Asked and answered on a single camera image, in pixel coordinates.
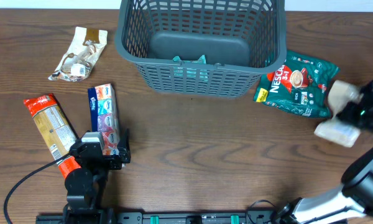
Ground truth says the beige resealable pouch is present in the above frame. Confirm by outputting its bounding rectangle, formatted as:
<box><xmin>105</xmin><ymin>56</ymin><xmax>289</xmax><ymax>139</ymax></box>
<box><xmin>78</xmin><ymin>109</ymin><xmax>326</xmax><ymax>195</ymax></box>
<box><xmin>314</xmin><ymin>80</ymin><xmax>363</xmax><ymax>147</ymax></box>

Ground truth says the Kleenex tissue multipack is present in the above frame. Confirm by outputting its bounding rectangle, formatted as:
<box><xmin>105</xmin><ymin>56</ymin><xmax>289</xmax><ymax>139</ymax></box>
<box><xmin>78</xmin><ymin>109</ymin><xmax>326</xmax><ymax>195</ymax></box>
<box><xmin>88</xmin><ymin>83</ymin><xmax>120</xmax><ymax>156</ymax></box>

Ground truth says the green Nescafe 3-in-1 bag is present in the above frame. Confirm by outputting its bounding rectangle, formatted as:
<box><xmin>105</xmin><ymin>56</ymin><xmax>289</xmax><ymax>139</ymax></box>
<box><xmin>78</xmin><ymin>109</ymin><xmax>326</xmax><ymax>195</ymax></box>
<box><xmin>254</xmin><ymin>50</ymin><xmax>339</xmax><ymax>118</ymax></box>

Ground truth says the small teal snack packet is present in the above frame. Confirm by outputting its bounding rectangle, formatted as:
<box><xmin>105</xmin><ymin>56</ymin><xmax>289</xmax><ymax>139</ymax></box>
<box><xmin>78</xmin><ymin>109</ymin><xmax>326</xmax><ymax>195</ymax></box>
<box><xmin>173</xmin><ymin>55</ymin><xmax>208</xmax><ymax>82</ymax></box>

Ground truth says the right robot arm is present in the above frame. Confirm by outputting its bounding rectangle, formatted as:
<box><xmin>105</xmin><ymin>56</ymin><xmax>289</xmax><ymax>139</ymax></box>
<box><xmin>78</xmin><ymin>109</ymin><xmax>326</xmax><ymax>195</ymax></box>
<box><xmin>275</xmin><ymin>83</ymin><xmax>373</xmax><ymax>223</ymax></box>

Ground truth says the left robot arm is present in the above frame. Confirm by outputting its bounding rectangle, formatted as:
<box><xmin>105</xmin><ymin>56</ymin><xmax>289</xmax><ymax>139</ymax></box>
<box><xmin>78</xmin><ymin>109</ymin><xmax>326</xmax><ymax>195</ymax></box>
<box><xmin>64</xmin><ymin>129</ymin><xmax>131</xmax><ymax>223</ymax></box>

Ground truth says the orange spaghetti packet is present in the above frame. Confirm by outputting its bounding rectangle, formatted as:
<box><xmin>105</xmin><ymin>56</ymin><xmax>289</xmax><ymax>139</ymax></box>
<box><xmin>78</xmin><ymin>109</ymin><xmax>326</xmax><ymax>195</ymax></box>
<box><xmin>23</xmin><ymin>93</ymin><xmax>76</xmax><ymax>161</ymax></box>

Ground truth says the beige brown snack pouch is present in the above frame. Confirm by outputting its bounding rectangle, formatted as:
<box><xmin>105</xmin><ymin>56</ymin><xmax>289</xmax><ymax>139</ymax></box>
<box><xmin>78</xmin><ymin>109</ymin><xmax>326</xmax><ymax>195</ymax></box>
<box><xmin>48</xmin><ymin>27</ymin><xmax>108</xmax><ymax>82</ymax></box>

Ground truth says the grey plastic basket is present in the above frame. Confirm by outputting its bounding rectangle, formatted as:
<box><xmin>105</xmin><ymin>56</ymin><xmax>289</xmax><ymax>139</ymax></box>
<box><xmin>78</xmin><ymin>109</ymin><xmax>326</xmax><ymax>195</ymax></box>
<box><xmin>114</xmin><ymin>0</ymin><xmax>287</xmax><ymax>98</ymax></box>

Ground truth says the black mounting rail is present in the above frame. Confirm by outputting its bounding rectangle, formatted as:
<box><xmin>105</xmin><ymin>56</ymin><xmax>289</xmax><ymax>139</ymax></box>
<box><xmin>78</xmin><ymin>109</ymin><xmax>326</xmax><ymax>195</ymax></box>
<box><xmin>35</xmin><ymin>209</ymin><xmax>280</xmax><ymax>224</ymax></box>

